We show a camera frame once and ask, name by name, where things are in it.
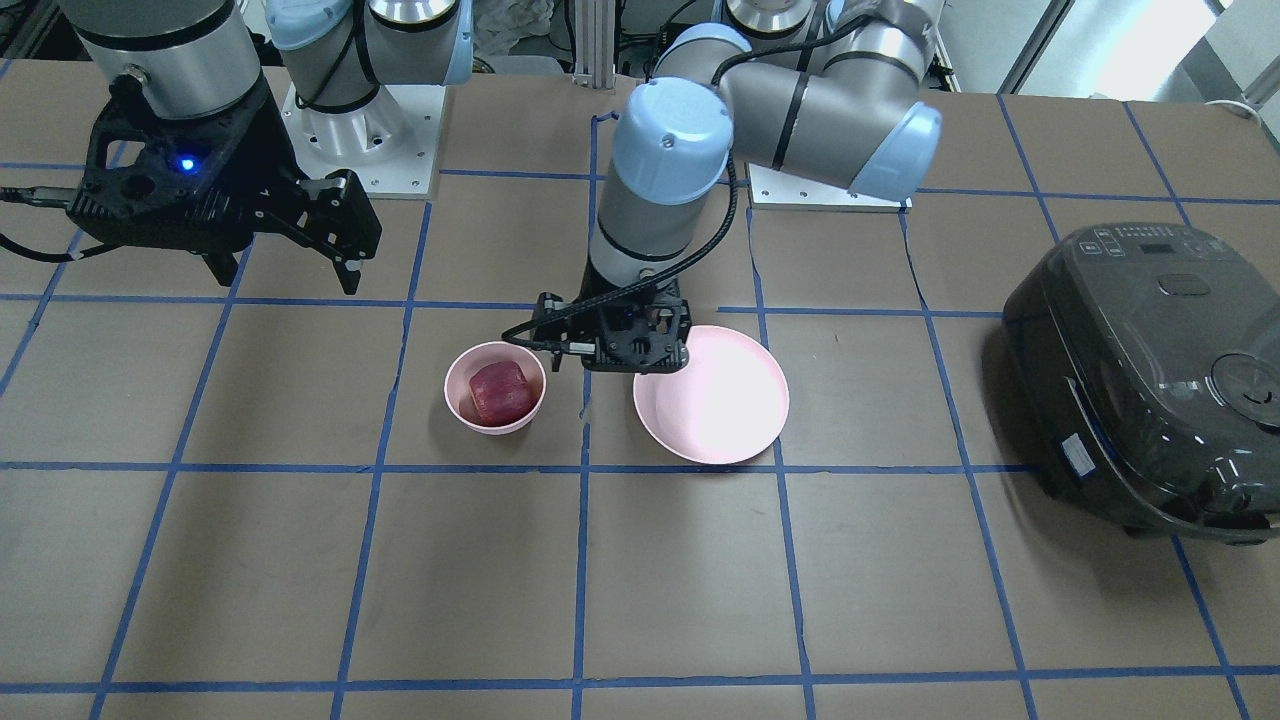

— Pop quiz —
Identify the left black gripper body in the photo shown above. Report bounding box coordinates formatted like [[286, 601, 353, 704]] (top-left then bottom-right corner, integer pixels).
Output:
[[530, 281, 692, 374]]

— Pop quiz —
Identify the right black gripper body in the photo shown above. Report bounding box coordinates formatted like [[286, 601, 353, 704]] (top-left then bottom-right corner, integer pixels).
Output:
[[67, 76, 310, 286]]

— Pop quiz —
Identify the red apple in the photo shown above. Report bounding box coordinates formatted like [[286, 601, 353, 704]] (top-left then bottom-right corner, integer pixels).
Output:
[[468, 360, 538, 427]]

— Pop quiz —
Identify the pink bowl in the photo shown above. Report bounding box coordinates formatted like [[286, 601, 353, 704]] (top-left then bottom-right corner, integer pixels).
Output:
[[443, 341, 547, 436]]

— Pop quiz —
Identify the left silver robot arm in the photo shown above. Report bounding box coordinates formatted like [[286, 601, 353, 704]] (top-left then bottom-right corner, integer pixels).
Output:
[[502, 1, 945, 374]]

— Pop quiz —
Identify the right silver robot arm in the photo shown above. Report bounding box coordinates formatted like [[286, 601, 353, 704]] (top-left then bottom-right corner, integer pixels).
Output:
[[32, 1, 474, 295]]

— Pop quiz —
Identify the pink plate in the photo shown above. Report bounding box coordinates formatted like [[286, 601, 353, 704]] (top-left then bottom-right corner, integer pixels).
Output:
[[632, 325, 790, 465]]

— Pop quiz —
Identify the dark grey rice cooker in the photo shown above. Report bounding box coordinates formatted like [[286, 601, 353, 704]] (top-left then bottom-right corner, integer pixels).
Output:
[[1002, 222, 1279, 546]]

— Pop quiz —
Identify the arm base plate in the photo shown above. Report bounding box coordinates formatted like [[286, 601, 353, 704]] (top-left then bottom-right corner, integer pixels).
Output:
[[282, 85, 449, 200], [746, 163, 913, 213]]

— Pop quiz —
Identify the aluminium frame post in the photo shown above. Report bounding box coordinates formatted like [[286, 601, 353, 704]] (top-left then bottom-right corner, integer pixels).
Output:
[[566, 1, 618, 92]]

